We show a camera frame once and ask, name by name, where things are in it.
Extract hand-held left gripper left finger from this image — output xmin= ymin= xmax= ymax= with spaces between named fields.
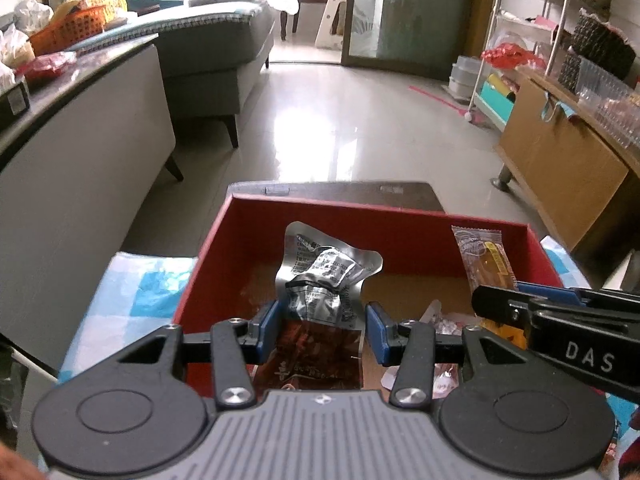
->
xmin=115 ymin=300 xmax=282 ymax=409

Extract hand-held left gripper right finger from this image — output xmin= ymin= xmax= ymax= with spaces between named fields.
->
xmin=366 ymin=302 xmax=537 ymax=409

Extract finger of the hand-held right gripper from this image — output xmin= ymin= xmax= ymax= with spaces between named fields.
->
xmin=517 ymin=283 xmax=640 ymax=306
xmin=471 ymin=285 xmax=534 ymax=333

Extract orange snack bar packet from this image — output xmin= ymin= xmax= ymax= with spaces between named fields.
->
xmin=451 ymin=225 xmax=528 ymax=350

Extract crinkled silver snack packet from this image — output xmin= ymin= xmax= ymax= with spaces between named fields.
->
xmin=274 ymin=220 xmax=384 ymax=331

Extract red cardboard box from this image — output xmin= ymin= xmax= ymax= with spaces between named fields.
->
xmin=171 ymin=194 xmax=568 ymax=396

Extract white plastic container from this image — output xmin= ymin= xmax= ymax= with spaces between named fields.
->
xmin=607 ymin=252 xmax=640 ymax=292

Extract wooden cabinet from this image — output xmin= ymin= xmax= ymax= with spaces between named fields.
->
xmin=495 ymin=67 xmax=640 ymax=283

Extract blue checked tablecloth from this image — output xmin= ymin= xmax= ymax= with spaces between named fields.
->
xmin=56 ymin=237 xmax=640 ymax=480

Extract light blue tag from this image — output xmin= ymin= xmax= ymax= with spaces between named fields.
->
xmin=539 ymin=91 xmax=577 ymax=123

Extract teal box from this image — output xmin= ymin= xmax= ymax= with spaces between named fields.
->
xmin=479 ymin=79 xmax=517 ymax=118

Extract row of clear plastic boxes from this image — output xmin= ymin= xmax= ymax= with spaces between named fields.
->
xmin=577 ymin=57 xmax=640 ymax=150

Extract pink stick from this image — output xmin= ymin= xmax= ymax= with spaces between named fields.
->
xmin=409 ymin=85 xmax=473 ymax=122

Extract clear stacked plastic containers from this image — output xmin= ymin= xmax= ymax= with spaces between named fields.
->
xmin=447 ymin=55 xmax=484 ymax=105

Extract red plastic bag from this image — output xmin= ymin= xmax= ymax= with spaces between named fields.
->
xmin=480 ymin=42 xmax=547 ymax=72

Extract grey sideboard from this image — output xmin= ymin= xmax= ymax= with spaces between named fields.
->
xmin=0 ymin=35 xmax=185 ymax=376

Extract dark woven basket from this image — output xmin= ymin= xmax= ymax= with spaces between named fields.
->
xmin=557 ymin=10 xmax=637 ymax=96

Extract grey sofa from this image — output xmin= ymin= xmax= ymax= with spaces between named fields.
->
xmin=125 ymin=0 xmax=277 ymax=150

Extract glass sliding door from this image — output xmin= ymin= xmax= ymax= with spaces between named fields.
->
xmin=341 ymin=0 xmax=483 ymax=82

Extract white step ladder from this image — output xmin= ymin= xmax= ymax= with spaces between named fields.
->
xmin=314 ymin=0 xmax=353 ymax=51

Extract black box white label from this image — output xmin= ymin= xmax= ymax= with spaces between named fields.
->
xmin=0 ymin=80 xmax=32 ymax=132

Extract red snack bag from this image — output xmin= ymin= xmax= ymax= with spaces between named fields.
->
xmin=22 ymin=51 xmax=79 ymax=87

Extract orange plastic basket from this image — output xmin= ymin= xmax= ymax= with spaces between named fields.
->
xmin=27 ymin=5 xmax=108 ymax=57

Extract yellow plastic basket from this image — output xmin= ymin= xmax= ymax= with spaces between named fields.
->
xmin=57 ymin=0 xmax=128 ymax=17

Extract white plastic bag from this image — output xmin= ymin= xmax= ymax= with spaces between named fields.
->
xmin=0 ymin=25 xmax=37 ymax=83
xmin=12 ymin=0 xmax=55 ymax=28

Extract white wire rack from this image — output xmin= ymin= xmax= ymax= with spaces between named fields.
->
xmin=467 ymin=0 xmax=576 ymax=133

